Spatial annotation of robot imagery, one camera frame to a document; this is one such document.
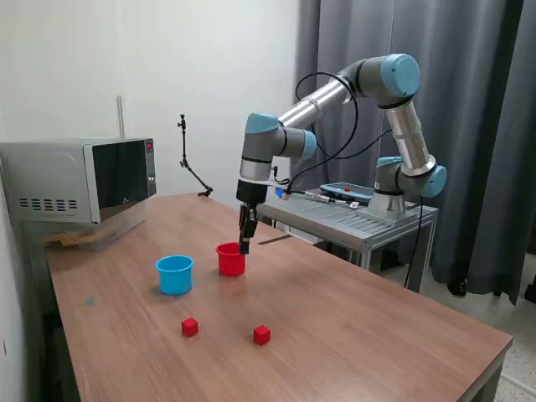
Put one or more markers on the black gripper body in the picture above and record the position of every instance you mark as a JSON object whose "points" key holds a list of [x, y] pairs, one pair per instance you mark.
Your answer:
{"points": [[250, 192]]}

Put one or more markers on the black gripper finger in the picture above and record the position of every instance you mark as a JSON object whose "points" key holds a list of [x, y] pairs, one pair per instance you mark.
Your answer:
{"points": [[251, 228], [241, 226]]}

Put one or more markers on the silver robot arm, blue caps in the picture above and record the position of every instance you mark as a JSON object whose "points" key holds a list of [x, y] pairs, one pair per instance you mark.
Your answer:
{"points": [[326, 100]]}

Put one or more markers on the thin metal strip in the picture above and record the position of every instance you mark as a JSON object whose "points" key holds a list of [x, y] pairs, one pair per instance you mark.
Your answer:
{"points": [[274, 239]]}

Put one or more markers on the red plastic cup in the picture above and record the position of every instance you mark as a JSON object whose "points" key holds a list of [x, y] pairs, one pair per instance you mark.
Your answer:
{"points": [[231, 266]]}

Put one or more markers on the blue plastic cup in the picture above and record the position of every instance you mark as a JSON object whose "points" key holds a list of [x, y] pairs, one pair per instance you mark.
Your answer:
{"points": [[173, 280]]}

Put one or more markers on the blue teach pendant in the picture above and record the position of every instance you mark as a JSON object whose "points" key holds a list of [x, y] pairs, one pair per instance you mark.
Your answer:
{"points": [[343, 192]]}

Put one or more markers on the red cube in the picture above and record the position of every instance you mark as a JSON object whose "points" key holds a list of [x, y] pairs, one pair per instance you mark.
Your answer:
{"points": [[189, 328], [261, 336]]}

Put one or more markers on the wooden slats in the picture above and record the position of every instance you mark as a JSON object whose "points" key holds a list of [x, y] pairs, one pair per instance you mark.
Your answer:
{"points": [[63, 239]]}

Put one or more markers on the silver microwave oven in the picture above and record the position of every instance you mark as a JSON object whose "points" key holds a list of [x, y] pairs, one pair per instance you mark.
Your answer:
{"points": [[50, 176]]}

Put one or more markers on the black shoe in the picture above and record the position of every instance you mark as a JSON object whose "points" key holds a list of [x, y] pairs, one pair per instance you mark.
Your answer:
{"points": [[457, 288]]}

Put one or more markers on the grey curtain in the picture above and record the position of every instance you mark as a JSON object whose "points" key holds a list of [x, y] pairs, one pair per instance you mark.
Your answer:
{"points": [[481, 230]]}

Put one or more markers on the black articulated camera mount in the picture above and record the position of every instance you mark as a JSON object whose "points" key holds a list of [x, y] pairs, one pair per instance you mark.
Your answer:
{"points": [[184, 142]]}

